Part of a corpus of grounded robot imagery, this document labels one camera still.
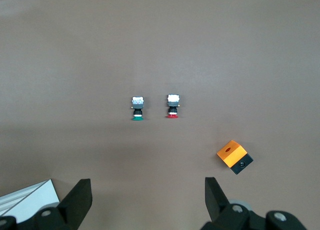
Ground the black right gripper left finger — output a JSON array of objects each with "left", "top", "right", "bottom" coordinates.
[{"left": 0, "top": 179, "right": 93, "bottom": 230}]

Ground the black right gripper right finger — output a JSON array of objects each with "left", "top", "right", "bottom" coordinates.
[{"left": 199, "top": 177, "right": 308, "bottom": 230}]

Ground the red push button switch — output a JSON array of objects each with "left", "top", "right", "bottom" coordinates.
[{"left": 165, "top": 93, "right": 181, "bottom": 119}]

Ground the white drawer cabinet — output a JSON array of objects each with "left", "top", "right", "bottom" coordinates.
[{"left": 0, "top": 179, "right": 61, "bottom": 225}]

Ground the orange black button enclosure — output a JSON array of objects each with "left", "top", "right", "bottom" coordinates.
[{"left": 216, "top": 140, "right": 254, "bottom": 175}]

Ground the green push button switch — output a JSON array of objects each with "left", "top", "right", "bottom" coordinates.
[{"left": 130, "top": 96, "right": 146, "bottom": 121}]

